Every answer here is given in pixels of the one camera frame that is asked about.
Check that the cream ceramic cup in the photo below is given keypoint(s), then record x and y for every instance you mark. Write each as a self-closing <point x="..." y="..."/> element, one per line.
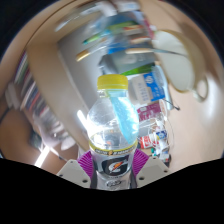
<point x="176" y="63"/>

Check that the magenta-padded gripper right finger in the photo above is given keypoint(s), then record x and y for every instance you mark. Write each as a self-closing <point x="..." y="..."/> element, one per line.
<point x="151" y="170"/>

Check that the under-shelf light bar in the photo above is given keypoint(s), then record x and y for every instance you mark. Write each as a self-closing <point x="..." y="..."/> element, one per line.
<point x="82" y="119"/>

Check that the magenta box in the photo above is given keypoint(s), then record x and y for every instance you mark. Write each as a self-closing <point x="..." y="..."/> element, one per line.
<point x="150" y="111"/>

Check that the clear bottle gold cap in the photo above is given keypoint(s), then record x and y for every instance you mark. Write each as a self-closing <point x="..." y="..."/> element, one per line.
<point x="87" y="54"/>

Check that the grey shaker bottle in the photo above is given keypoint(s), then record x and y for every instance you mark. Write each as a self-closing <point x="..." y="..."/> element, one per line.
<point x="123" y="63"/>

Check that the ceiling light bar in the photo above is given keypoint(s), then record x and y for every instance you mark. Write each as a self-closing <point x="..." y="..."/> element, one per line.
<point x="41" y="156"/>

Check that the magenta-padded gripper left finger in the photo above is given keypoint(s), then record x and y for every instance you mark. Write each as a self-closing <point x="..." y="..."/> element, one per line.
<point x="72" y="172"/>

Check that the clear drink bottle yellow cap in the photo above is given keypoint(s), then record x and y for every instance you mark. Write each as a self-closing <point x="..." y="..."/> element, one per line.
<point x="111" y="126"/>

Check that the red and white canister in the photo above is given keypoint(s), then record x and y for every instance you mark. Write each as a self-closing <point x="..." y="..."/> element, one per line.
<point x="146" y="141"/>

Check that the white and blue carton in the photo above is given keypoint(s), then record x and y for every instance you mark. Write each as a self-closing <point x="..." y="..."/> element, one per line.
<point x="146" y="87"/>

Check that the green bottle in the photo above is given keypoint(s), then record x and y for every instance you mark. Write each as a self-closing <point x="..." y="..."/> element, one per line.
<point x="140" y="70"/>

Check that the metal spoon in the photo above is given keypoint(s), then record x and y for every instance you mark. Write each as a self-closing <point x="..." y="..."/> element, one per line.
<point x="150" y="51"/>

